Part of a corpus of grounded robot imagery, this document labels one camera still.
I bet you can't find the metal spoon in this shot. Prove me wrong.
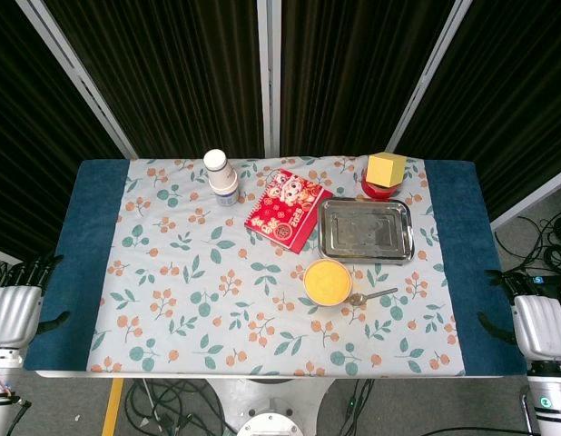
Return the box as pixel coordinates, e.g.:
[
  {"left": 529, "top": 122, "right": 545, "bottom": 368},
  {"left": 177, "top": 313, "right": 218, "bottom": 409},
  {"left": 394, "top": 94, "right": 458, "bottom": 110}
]
[{"left": 347, "top": 287, "right": 399, "bottom": 306}]

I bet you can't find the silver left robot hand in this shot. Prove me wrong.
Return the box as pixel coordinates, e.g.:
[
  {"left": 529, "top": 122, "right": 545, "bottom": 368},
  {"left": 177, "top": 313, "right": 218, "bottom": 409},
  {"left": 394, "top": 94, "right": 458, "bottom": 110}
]
[{"left": 0, "top": 253, "right": 72, "bottom": 350}]

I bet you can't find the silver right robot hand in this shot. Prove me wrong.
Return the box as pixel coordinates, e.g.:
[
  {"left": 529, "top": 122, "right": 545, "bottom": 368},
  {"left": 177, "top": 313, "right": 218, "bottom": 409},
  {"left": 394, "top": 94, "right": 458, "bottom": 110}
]
[{"left": 477, "top": 268, "right": 561, "bottom": 363}]

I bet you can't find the red spiral calendar notebook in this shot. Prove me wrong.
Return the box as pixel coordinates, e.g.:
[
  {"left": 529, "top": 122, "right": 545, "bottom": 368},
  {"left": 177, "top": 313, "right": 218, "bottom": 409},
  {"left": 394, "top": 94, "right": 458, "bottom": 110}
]
[{"left": 243, "top": 167, "right": 334, "bottom": 254}]

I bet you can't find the stainless steel tray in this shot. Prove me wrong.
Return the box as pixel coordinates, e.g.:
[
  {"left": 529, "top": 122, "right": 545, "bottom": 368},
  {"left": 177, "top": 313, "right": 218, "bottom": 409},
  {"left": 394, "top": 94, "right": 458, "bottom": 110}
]
[{"left": 316, "top": 197, "right": 417, "bottom": 265}]

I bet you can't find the white partition frame post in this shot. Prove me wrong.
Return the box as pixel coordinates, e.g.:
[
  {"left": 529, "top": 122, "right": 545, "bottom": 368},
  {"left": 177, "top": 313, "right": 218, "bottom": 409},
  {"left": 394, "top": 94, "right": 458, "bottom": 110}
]
[
  {"left": 256, "top": 0, "right": 282, "bottom": 158},
  {"left": 384, "top": 0, "right": 473, "bottom": 154},
  {"left": 488, "top": 165, "right": 561, "bottom": 232},
  {"left": 15, "top": 0, "right": 137, "bottom": 160}
]

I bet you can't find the black power strip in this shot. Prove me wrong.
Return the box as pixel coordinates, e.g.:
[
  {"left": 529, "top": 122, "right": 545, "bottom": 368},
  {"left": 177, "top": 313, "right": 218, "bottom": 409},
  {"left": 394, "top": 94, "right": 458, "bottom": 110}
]
[{"left": 527, "top": 272, "right": 561, "bottom": 288}]

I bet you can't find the beige bowl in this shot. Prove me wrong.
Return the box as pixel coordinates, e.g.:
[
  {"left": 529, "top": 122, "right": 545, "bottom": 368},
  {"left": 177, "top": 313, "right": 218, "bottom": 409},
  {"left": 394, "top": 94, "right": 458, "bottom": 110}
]
[{"left": 302, "top": 258, "right": 354, "bottom": 306}]

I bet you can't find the floral leaf print tablecloth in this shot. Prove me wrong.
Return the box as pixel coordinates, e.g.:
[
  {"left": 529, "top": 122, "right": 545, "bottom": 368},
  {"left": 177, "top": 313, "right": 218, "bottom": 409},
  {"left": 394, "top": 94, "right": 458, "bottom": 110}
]
[{"left": 87, "top": 155, "right": 467, "bottom": 378}]

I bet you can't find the plastic bottle with blue label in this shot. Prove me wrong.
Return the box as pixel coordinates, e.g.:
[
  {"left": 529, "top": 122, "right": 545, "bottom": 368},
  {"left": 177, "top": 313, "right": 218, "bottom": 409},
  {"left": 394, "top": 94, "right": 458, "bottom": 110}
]
[{"left": 215, "top": 183, "right": 241, "bottom": 208}]

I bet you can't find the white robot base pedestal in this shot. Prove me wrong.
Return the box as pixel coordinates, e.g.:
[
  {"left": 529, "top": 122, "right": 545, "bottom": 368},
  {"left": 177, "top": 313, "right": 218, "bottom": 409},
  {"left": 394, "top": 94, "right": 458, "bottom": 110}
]
[{"left": 205, "top": 376, "right": 336, "bottom": 436}]

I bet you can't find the red round container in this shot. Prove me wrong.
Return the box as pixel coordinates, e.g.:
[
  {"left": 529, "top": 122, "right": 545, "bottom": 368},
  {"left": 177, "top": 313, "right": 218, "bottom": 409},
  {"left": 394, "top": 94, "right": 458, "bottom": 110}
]
[{"left": 360, "top": 170, "right": 399, "bottom": 202}]

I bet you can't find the yellow cube block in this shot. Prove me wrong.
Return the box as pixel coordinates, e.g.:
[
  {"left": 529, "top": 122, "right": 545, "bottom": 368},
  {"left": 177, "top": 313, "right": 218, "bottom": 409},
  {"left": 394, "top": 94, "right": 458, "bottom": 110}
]
[{"left": 366, "top": 153, "right": 408, "bottom": 188}]

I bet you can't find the black floor cable bundle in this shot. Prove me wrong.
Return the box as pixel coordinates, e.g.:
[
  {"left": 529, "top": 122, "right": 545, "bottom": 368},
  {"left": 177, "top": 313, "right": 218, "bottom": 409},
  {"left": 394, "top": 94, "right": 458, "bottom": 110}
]
[
  {"left": 123, "top": 378, "right": 239, "bottom": 436},
  {"left": 494, "top": 213, "right": 561, "bottom": 279}
]

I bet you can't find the dark blue table cloth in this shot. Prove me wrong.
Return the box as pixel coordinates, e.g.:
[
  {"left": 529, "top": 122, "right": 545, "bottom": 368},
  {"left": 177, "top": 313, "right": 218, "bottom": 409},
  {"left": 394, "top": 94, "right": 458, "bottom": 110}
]
[{"left": 24, "top": 158, "right": 527, "bottom": 377}]

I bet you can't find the yellow floor tape strip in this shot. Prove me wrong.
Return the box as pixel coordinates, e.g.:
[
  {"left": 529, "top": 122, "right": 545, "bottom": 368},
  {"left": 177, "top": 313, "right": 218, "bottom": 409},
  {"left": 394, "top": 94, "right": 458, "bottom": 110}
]
[{"left": 101, "top": 379, "right": 125, "bottom": 436}]

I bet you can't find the dark ribbed partition panel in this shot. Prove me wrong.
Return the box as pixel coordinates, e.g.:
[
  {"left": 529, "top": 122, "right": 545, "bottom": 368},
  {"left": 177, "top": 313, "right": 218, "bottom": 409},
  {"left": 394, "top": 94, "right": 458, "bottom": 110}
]
[
  {"left": 393, "top": 0, "right": 561, "bottom": 222},
  {"left": 44, "top": 0, "right": 266, "bottom": 160},
  {"left": 280, "top": 0, "right": 458, "bottom": 158},
  {"left": 0, "top": 0, "right": 127, "bottom": 267}
]

